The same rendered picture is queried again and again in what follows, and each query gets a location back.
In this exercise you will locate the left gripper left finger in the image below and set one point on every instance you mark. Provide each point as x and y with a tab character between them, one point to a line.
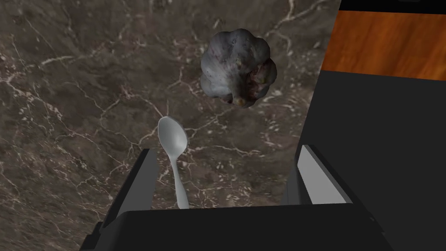
143	184

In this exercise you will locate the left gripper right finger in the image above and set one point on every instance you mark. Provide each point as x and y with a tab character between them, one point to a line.
320	181

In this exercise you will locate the white spoon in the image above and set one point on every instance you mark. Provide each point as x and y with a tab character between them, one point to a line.
172	139

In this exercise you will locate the grey garlic bulb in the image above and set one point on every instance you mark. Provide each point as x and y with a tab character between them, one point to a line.
238	68

